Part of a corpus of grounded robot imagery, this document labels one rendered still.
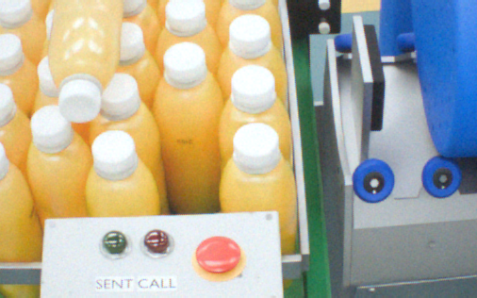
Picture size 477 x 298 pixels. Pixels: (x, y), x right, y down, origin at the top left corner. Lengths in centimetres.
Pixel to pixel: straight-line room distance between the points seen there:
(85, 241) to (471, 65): 38
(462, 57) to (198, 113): 27
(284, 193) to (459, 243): 27
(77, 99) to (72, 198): 12
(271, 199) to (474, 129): 21
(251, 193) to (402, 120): 30
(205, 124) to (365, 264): 24
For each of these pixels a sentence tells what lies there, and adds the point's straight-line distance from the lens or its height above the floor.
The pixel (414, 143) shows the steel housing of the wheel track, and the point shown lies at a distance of 124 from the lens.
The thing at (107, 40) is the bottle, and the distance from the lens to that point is 103.
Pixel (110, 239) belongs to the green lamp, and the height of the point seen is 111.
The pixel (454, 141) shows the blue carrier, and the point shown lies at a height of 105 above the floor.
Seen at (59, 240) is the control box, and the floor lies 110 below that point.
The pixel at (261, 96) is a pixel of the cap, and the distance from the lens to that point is 104.
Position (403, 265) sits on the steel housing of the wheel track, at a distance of 122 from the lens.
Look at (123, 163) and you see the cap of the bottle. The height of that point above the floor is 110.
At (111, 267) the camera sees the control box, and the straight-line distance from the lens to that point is 93.
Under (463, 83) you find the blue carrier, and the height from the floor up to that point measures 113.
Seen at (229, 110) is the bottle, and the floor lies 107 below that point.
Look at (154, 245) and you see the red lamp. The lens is 92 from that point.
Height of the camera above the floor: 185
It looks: 48 degrees down
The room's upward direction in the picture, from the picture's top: 3 degrees counter-clockwise
